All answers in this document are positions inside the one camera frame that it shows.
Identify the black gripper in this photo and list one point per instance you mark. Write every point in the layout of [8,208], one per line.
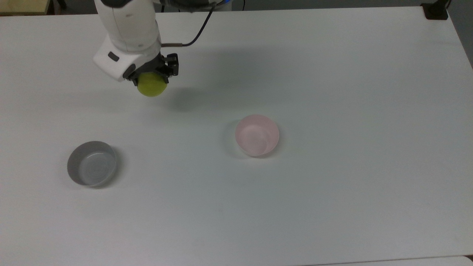
[147,66]

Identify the green pear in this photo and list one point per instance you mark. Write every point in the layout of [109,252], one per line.
[152,87]

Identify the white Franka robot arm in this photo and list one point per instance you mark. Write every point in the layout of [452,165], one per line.
[129,29]

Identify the grey plastic bowl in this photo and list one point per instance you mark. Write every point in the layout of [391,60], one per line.
[92,164]

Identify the pink plastic bowl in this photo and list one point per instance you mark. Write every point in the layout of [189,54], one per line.
[257,135]

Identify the beige wooden furniture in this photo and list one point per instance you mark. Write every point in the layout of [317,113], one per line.
[22,5]

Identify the black corner clamp mount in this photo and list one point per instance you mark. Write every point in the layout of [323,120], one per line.
[436,10]

